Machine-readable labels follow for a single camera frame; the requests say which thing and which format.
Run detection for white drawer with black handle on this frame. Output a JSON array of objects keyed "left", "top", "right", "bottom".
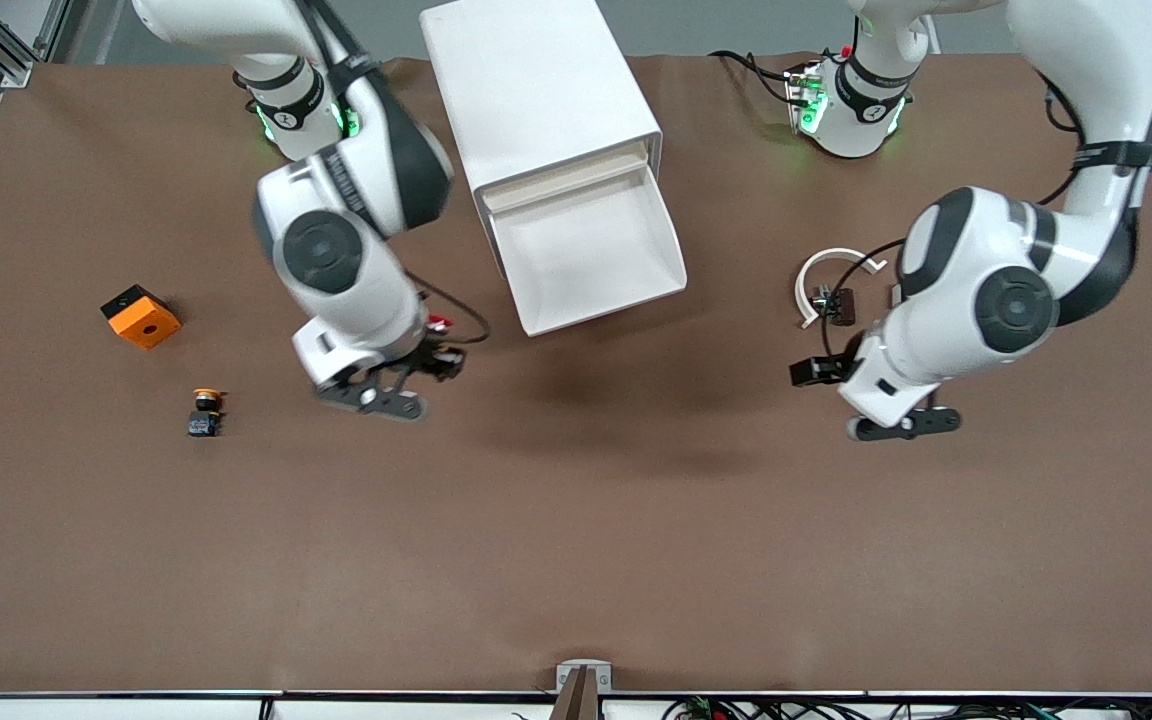
[{"left": 484, "top": 164, "right": 689, "bottom": 338}]

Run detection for yellow push button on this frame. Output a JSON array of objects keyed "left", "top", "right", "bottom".
[{"left": 186, "top": 388, "right": 227, "bottom": 439}]

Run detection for white plain cabinet drawer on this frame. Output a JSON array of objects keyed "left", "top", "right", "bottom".
[{"left": 482, "top": 138, "right": 651, "bottom": 209}]

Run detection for white drawer cabinet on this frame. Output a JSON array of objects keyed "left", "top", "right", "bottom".
[{"left": 420, "top": 0, "right": 664, "bottom": 279}]

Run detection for brown table cover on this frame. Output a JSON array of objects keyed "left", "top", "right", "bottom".
[{"left": 0, "top": 55, "right": 1152, "bottom": 696}]

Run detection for orange box with hole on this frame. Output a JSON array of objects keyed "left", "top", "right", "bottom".
[{"left": 100, "top": 284, "right": 182, "bottom": 351}]

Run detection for silver base connector box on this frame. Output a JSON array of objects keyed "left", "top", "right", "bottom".
[{"left": 784, "top": 62, "right": 829, "bottom": 136}]

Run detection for brown switch block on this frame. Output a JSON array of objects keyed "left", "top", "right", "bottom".
[{"left": 812, "top": 285, "right": 857, "bottom": 328}]

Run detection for white curved plastic ring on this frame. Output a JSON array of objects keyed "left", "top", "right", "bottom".
[{"left": 794, "top": 247, "right": 888, "bottom": 331}]

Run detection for black arm base cable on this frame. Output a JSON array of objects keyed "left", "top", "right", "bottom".
[{"left": 708, "top": 48, "right": 799, "bottom": 106}]

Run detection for grey metal table bracket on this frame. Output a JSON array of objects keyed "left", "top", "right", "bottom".
[{"left": 555, "top": 660, "right": 614, "bottom": 696}]

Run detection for black cable tangle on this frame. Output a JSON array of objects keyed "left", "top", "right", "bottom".
[{"left": 661, "top": 697, "right": 1152, "bottom": 720}]

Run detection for white table edge rail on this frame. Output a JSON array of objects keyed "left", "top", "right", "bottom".
[{"left": 0, "top": 690, "right": 1152, "bottom": 720}]

